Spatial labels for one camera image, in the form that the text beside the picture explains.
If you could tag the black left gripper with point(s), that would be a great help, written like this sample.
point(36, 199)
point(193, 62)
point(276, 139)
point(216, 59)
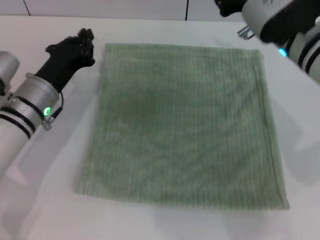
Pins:
point(61, 62)

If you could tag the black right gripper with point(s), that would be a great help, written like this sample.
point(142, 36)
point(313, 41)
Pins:
point(282, 27)

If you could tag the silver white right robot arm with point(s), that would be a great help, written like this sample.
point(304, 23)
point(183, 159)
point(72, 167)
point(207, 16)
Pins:
point(306, 55)

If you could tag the green terry towel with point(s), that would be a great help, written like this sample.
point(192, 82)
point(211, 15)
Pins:
point(180, 120)

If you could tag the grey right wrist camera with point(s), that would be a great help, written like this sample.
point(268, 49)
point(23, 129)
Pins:
point(257, 11)

